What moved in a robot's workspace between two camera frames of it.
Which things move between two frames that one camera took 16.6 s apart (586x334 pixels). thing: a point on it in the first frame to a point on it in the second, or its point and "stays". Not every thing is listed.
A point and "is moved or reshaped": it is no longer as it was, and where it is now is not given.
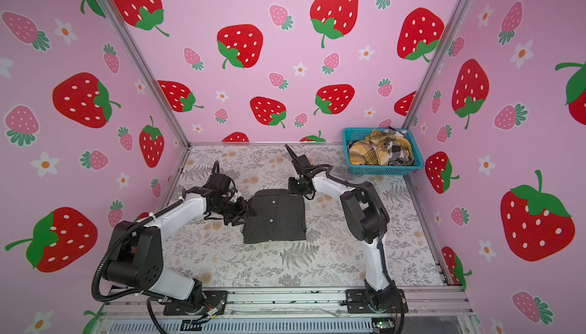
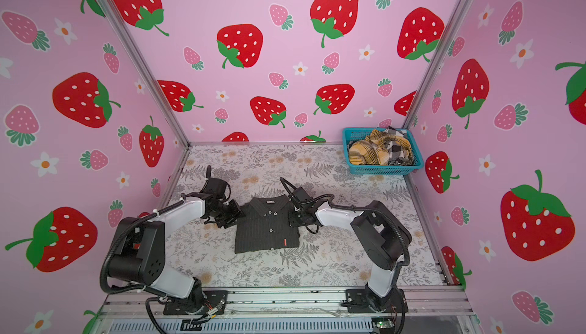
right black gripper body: [294, 184] to [296, 216]
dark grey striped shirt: [280, 216] is moved or reshaped
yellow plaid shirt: [374, 149] stays
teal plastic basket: [352, 134] stays
